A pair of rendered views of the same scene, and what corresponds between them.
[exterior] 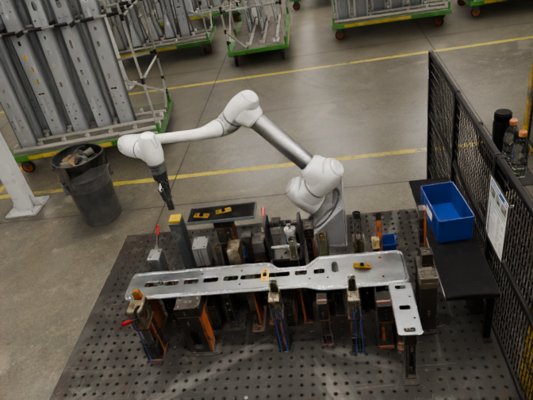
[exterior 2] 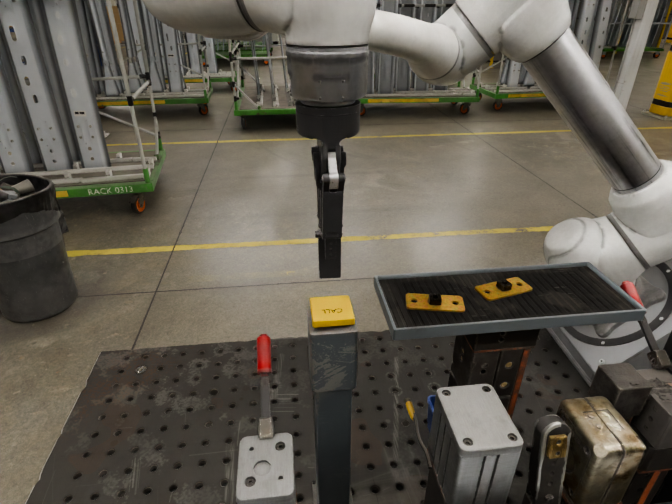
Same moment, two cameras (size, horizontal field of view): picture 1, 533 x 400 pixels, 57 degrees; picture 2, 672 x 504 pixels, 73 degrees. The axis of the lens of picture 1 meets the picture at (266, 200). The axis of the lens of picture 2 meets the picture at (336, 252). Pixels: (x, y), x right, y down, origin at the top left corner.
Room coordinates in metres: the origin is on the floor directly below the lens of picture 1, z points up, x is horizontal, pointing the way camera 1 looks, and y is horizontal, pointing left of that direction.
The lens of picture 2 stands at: (1.69, 0.66, 1.55)
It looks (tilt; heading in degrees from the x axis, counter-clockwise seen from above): 29 degrees down; 343
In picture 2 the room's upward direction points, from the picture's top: straight up
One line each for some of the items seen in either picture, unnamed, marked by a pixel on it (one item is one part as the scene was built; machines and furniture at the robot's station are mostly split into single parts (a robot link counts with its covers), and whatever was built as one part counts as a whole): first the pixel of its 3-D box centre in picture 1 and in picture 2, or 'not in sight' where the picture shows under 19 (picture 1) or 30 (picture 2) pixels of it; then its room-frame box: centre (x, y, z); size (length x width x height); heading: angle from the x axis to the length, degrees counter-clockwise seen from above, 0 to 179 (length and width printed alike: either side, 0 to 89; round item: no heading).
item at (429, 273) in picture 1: (427, 301); not in sight; (1.52, -0.62, 0.88); 0.08 x 0.08 x 0.36; 80
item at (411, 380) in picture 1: (409, 353); not in sight; (1.30, -0.46, 0.84); 0.11 x 0.06 x 0.29; 170
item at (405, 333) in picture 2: (221, 213); (501, 296); (2.15, 0.25, 1.16); 0.37 x 0.14 x 0.02; 80
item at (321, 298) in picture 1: (325, 321); not in sight; (1.56, -0.16, 0.84); 0.11 x 0.08 x 0.29; 170
